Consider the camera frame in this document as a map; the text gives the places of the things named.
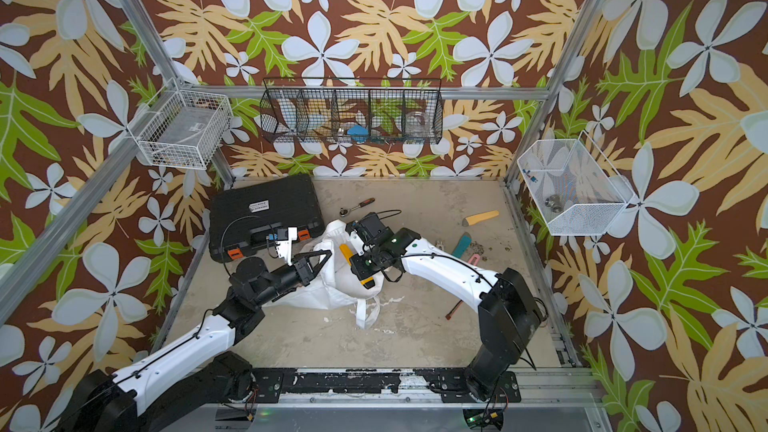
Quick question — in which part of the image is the white mesh hexagonal basket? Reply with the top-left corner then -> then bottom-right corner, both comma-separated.
517,132 -> 635,237

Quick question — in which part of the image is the black wire basket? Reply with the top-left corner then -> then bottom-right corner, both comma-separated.
257,77 -> 445,143

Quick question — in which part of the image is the metal base rail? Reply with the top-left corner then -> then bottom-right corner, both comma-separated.
113,367 -> 601,409

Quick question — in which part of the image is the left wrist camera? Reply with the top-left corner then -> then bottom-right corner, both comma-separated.
267,227 -> 298,265

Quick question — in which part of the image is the white tote bag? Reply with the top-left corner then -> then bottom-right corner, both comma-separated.
268,220 -> 384,329

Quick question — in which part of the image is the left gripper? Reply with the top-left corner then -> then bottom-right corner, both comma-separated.
253,247 -> 329,309

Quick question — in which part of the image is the black tool case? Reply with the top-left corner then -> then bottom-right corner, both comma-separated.
209,174 -> 326,263

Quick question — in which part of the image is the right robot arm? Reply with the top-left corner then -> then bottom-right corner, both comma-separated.
345,225 -> 545,401

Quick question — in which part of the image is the blue object in basket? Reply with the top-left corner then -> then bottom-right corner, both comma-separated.
346,125 -> 370,143

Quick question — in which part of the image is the white wire basket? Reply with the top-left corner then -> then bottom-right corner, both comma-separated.
133,79 -> 233,170

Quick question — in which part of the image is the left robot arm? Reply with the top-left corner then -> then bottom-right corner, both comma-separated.
56,250 -> 333,431

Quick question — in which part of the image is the yellow wide utility knife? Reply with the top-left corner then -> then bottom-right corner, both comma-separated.
340,243 -> 376,289

